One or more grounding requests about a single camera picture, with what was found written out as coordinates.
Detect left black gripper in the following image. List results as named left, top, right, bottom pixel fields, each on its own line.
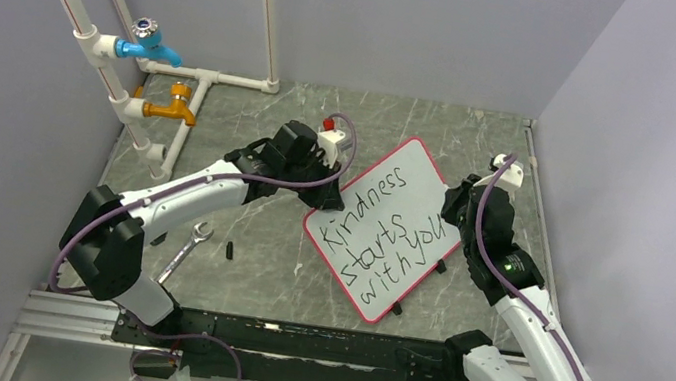
left=278, top=150, right=350, bottom=216

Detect pink-framed whiteboard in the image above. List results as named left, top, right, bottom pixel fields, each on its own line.
left=303, top=137, right=460, bottom=324

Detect black marker cap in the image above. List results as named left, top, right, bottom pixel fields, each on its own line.
left=225, top=241, right=235, bottom=261

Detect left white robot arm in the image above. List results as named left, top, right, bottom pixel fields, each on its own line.
left=49, top=120, right=356, bottom=346

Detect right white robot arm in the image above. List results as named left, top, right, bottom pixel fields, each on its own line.
left=440, top=174, right=593, bottom=381

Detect silver wrench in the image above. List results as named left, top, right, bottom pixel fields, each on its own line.
left=155, top=222, right=214, bottom=285

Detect orange faucet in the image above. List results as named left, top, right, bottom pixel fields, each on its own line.
left=137, top=82, right=196, bottom=127

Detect blue faucet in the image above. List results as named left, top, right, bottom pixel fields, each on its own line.
left=114, top=17, right=182, bottom=68

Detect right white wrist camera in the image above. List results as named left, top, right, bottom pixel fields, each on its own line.
left=490, top=153, right=526, bottom=194

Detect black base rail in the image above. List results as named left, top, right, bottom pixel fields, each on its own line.
left=111, top=309, right=468, bottom=381

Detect white pvc pipe frame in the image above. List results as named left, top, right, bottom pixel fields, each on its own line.
left=59, top=0, right=280, bottom=181

